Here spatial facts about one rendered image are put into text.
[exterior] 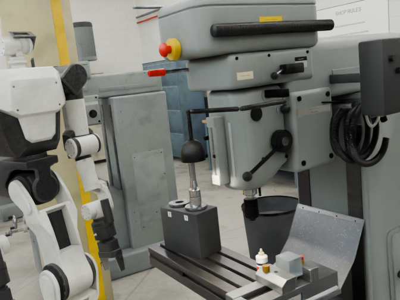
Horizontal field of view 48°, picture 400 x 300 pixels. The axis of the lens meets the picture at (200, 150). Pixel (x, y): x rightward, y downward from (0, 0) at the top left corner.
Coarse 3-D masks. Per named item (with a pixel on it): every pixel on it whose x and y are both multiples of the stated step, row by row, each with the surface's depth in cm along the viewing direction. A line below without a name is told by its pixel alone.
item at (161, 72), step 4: (160, 68) 138; (180, 68) 142; (184, 68) 142; (188, 68) 143; (148, 72) 136; (152, 72) 136; (156, 72) 136; (160, 72) 137; (164, 72) 138; (168, 72) 139; (172, 72) 140; (176, 72) 141; (180, 72) 142; (152, 76) 137; (156, 76) 137
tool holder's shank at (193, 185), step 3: (189, 165) 179; (192, 165) 179; (189, 168) 180; (192, 168) 179; (189, 171) 180; (192, 171) 179; (189, 174) 180; (192, 174) 179; (195, 174) 180; (192, 177) 180; (195, 177) 180; (192, 180) 180; (195, 180) 180; (192, 183) 180; (195, 183) 180; (192, 186) 180; (195, 186) 180; (192, 189) 181
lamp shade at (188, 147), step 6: (186, 144) 130; (192, 144) 129; (198, 144) 130; (186, 150) 129; (192, 150) 129; (198, 150) 129; (204, 150) 132; (186, 156) 129; (192, 156) 129; (198, 156) 129; (204, 156) 131; (186, 162) 130; (192, 162) 129
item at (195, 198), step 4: (196, 192) 180; (200, 192) 181; (192, 196) 180; (196, 196) 180; (200, 196) 181; (192, 200) 180; (196, 200) 180; (200, 200) 181; (192, 204) 181; (196, 204) 180; (200, 204) 181
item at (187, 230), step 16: (160, 208) 190; (176, 208) 185; (192, 208) 179; (208, 208) 181; (176, 224) 184; (192, 224) 177; (208, 224) 180; (176, 240) 186; (192, 240) 179; (208, 240) 180; (192, 256) 181; (208, 256) 181
